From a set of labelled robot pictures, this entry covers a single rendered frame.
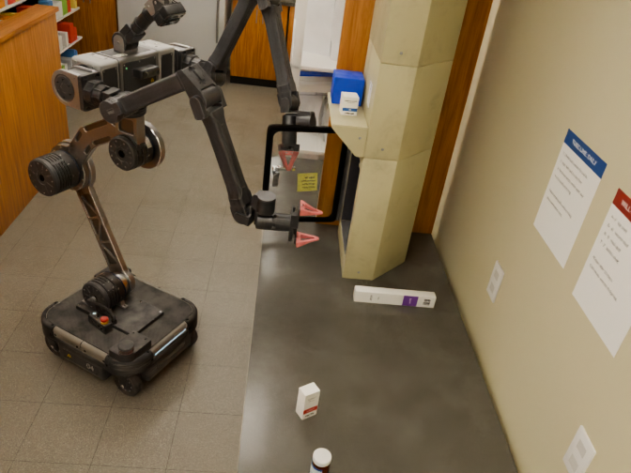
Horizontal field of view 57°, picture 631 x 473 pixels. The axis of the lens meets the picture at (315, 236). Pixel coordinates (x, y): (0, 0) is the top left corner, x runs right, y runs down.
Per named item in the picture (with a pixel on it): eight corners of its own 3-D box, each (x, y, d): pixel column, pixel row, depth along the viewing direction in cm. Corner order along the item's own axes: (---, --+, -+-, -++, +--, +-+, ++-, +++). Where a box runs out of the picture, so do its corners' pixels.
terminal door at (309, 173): (335, 221, 231) (350, 128, 210) (259, 221, 224) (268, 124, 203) (335, 221, 232) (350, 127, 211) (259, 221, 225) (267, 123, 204)
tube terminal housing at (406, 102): (397, 236, 237) (441, 45, 197) (410, 283, 210) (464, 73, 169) (337, 231, 235) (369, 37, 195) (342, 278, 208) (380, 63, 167)
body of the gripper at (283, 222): (297, 215, 180) (273, 212, 179) (293, 242, 185) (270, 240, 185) (297, 205, 185) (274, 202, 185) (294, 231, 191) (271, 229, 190)
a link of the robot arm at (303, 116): (290, 97, 221) (280, 97, 213) (318, 97, 216) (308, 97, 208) (291, 129, 223) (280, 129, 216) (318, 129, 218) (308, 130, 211)
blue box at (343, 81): (358, 97, 203) (362, 71, 198) (361, 106, 194) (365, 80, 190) (330, 94, 202) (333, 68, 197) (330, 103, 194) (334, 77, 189)
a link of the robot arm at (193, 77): (207, 53, 168) (184, 64, 161) (227, 98, 173) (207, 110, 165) (117, 93, 195) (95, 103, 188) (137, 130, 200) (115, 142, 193)
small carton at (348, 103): (353, 110, 190) (356, 92, 187) (356, 115, 186) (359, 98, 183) (338, 109, 190) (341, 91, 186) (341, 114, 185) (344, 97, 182)
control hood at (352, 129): (355, 121, 211) (360, 95, 205) (363, 158, 183) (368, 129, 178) (324, 118, 210) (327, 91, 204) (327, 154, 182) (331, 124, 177)
